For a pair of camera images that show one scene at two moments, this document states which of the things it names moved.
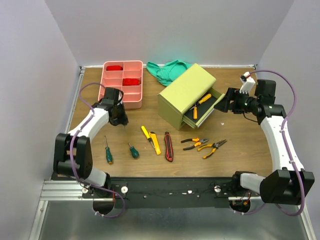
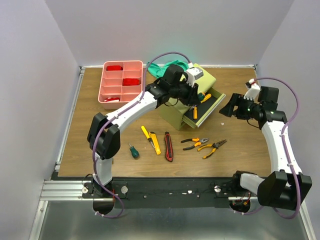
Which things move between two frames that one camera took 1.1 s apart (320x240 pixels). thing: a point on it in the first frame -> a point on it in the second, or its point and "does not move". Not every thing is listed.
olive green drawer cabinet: (189, 99) does not move
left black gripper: (123, 119) -> (191, 98)
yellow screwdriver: (195, 112) does not move
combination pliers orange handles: (199, 141) does not move
